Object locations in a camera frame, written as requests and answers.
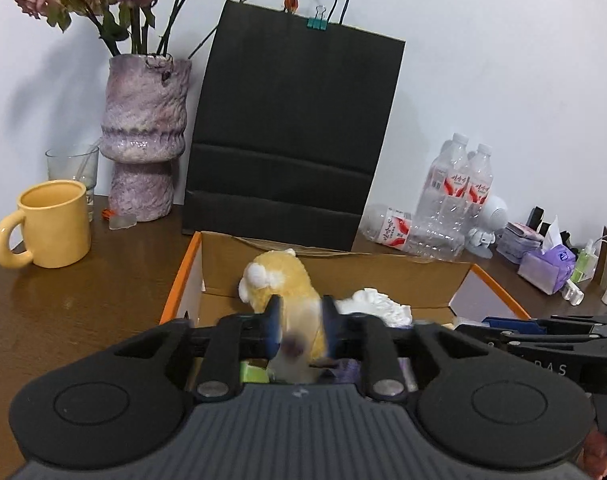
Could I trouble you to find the person's right hand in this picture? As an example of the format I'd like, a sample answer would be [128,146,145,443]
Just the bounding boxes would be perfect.
[578,429,607,480]

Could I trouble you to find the grey purple pouch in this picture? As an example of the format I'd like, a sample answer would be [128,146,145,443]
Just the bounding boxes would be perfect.
[496,221,545,263]

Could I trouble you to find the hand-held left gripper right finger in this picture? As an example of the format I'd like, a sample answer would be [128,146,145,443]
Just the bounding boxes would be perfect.
[321,294,489,403]

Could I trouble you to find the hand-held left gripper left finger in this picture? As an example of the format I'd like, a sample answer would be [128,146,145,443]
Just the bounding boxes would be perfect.
[111,295,284,403]

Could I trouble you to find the white robot figurine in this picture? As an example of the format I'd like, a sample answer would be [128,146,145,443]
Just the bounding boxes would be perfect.
[466,194,510,260]

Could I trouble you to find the yellow mug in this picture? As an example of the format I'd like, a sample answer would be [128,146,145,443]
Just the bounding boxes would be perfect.
[0,180,93,269]

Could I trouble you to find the clear drinking glass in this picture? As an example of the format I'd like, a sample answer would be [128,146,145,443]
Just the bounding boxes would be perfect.
[45,145,100,223]

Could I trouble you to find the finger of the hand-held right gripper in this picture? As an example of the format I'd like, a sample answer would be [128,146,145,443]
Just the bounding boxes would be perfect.
[455,323,607,354]
[482,314,607,336]

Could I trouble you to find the orange cardboard box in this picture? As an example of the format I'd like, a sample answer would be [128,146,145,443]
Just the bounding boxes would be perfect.
[158,230,534,396]

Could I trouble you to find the purple tissue pack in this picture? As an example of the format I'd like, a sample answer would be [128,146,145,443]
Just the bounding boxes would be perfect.
[517,215,578,295]

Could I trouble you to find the clear plastic bag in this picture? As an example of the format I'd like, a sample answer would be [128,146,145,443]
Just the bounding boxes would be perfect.
[266,305,337,386]

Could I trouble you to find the green spray bottle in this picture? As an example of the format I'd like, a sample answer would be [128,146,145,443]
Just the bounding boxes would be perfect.
[571,240,597,283]

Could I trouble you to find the white tissue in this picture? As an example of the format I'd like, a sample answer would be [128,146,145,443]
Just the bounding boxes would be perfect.
[333,287,414,328]

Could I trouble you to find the black paper bag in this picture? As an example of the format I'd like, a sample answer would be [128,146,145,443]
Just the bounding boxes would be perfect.
[181,0,407,253]

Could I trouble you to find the green binder clip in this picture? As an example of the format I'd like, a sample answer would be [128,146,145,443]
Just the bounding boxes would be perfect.
[306,5,329,31]

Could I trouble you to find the yellow plush toy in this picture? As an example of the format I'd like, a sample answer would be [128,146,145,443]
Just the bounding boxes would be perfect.
[238,249,329,356]

